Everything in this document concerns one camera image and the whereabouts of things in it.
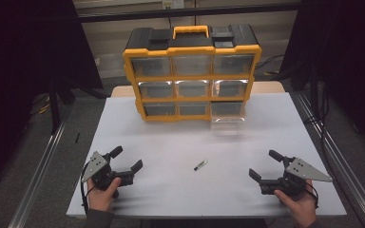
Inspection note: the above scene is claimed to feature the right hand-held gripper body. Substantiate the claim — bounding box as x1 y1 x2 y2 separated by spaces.
259 156 334 198

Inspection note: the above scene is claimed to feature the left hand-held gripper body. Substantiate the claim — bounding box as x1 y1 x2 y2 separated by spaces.
81 150 136 192

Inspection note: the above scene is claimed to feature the clear plastic drawer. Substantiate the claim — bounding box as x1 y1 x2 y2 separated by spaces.
209 102 247 138

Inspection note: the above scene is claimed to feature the person's left hand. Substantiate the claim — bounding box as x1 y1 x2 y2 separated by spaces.
86 177 123 213

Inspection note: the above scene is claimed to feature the person's right hand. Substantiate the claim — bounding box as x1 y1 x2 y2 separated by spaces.
273 179 318 228

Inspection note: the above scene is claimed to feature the white table sheet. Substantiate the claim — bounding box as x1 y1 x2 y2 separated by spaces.
66 91 348 219

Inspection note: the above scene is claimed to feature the black metal stand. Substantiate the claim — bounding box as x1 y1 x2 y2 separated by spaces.
47 70 77 135

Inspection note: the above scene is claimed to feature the set of closed clear drawers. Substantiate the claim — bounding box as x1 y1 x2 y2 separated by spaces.
130 53 256 117

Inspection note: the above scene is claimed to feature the yellow black organizer cabinet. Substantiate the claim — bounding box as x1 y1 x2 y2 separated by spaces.
122 24 263 124

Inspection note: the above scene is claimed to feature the black curtain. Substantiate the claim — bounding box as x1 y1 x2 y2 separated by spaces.
279 0 365 158
0 0 105 194

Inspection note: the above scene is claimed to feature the black horizontal bar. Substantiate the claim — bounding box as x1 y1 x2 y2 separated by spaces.
76 2 302 24

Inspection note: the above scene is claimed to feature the left hand-held gripper cable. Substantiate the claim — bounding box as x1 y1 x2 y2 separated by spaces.
80 161 91 217

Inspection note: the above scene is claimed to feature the hand-held gripper cable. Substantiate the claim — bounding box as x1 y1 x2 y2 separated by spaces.
304 181 320 210
80 161 91 217

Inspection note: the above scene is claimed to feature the right hand-held gripper cable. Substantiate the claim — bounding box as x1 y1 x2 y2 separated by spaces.
304 181 320 210

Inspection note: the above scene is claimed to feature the aluminium floor rail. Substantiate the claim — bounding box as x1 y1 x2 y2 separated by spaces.
7 118 68 228
292 90 365 228

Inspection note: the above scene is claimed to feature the black cable bundle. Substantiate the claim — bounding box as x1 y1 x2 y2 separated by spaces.
303 89 332 165

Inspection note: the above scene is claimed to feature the yellow floor cable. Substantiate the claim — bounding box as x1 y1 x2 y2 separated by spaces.
37 94 52 116

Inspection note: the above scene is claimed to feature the black floor cable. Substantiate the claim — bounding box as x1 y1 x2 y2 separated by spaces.
254 53 286 71

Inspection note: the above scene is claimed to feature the white wall socket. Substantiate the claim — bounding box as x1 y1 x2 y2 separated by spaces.
162 0 185 10

